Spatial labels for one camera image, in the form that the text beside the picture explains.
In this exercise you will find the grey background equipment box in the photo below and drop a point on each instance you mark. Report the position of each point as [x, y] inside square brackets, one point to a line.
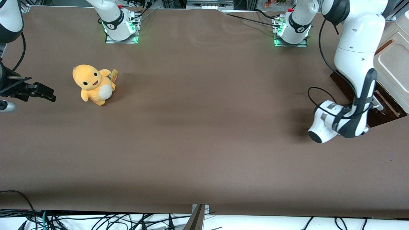
[210, 4]

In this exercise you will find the dark brown wooden board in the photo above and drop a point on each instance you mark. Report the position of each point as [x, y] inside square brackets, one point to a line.
[380, 118]

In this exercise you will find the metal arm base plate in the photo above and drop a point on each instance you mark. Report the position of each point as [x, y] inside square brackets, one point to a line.
[290, 45]
[121, 41]

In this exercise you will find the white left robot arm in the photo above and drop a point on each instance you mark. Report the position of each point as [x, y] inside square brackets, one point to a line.
[358, 48]

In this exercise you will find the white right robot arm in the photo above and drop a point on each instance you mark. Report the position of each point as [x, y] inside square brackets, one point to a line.
[116, 22]

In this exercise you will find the grey cylinder wrist attachment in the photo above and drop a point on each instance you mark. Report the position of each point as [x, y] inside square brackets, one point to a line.
[6, 106]

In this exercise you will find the aluminium frame profile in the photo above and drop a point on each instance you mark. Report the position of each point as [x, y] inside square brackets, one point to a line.
[25, 8]

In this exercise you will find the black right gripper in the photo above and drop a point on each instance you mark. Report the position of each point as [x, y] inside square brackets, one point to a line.
[7, 86]

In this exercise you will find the metal table edge bracket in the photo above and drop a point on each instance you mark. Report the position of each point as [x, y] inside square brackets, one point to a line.
[198, 218]

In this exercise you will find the yellow plush toy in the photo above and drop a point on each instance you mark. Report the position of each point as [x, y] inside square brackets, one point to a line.
[92, 84]

